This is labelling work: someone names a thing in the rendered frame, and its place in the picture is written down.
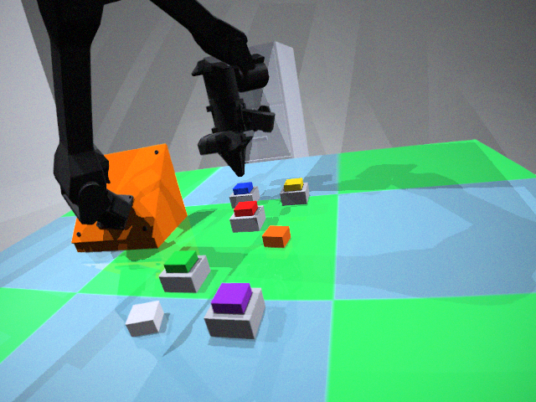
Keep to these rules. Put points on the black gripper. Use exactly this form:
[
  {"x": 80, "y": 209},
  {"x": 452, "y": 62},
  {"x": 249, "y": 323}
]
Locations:
[{"x": 225, "y": 139}]

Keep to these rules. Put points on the blue button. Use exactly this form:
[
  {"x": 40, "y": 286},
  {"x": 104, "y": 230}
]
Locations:
[{"x": 244, "y": 192}]

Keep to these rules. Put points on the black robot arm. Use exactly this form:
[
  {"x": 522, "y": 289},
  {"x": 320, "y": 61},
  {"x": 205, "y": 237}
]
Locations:
[{"x": 79, "y": 166}]

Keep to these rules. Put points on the yellow button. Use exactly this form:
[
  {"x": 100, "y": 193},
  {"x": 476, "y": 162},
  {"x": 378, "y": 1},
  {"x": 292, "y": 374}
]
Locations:
[{"x": 294, "y": 192}]

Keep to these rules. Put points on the white block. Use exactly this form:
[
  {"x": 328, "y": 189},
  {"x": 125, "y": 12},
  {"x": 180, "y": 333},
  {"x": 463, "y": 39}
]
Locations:
[{"x": 145, "y": 318}]

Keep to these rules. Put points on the red button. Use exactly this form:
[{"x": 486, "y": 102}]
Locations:
[{"x": 247, "y": 217}]

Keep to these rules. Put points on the purple button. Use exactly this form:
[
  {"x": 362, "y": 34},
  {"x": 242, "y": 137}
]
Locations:
[{"x": 235, "y": 311}]

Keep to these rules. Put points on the green button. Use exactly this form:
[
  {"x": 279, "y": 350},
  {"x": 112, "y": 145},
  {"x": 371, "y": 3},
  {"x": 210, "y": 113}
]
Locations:
[{"x": 185, "y": 271}]

